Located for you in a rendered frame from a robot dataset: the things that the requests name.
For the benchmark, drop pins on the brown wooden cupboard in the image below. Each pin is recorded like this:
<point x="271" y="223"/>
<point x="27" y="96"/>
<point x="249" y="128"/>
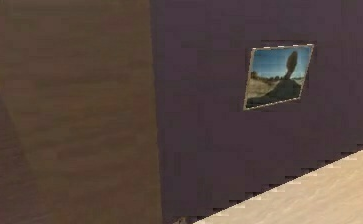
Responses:
<point x="79" y="113"/>

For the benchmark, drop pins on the framed landscape picture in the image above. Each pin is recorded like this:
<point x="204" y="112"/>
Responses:
<point x="277" y="78"/>

